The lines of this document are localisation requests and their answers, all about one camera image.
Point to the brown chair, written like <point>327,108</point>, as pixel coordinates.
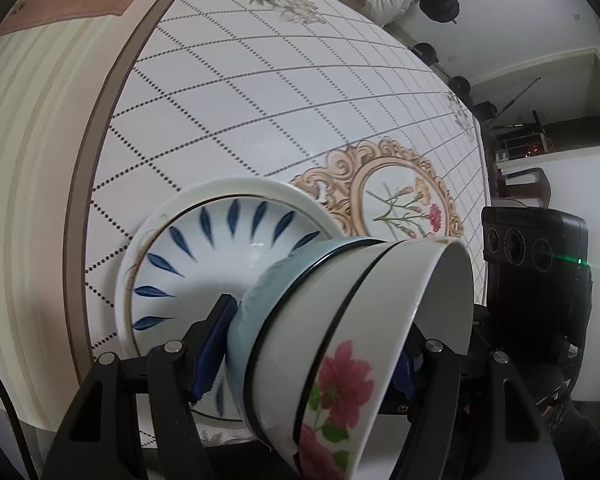
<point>527,187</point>

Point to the white plate with blue leaves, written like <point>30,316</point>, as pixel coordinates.
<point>220,186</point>

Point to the floral checked tablecloth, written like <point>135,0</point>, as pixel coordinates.
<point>260,100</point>

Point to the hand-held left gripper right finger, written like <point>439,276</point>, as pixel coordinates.
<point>406,377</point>

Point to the blue leaf pattern plate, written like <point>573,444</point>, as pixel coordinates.
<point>190,280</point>

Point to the white bowl with pink flowers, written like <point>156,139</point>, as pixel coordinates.
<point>360,360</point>

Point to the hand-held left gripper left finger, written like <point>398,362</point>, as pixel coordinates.
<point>212,355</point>

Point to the white bowl with dark rim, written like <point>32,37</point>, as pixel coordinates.
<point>300,340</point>

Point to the black dumbbell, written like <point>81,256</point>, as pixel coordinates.
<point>461,86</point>
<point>440,6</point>
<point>425,53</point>

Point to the light blue bowl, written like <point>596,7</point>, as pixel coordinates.
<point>260,310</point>

